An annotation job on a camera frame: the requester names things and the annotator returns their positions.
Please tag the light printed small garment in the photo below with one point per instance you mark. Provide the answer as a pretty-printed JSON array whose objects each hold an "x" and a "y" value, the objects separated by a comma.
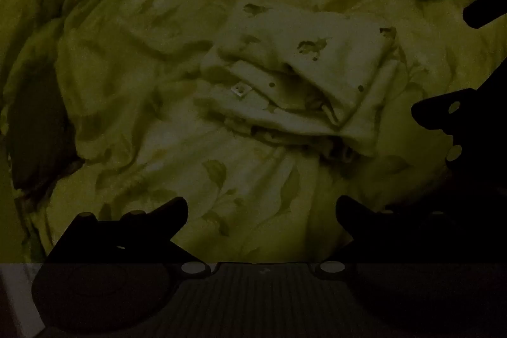
[{"x": 317, "y": 64}]

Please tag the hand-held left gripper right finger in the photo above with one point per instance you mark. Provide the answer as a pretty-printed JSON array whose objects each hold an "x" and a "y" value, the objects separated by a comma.
[{"x": 352, "y": 215}]

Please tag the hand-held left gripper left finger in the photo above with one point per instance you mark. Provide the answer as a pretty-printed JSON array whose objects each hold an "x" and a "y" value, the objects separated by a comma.
[{"x": 168, "y": 213}]

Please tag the leaf print bedsheet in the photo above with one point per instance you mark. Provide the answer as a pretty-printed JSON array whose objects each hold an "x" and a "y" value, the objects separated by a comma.
[{"x": 158, "y": 25}]

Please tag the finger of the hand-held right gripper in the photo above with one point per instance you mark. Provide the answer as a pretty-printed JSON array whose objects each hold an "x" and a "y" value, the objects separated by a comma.
[
  {"x": 481, "y": 11},
  {"x": 429, "y": 110}
]

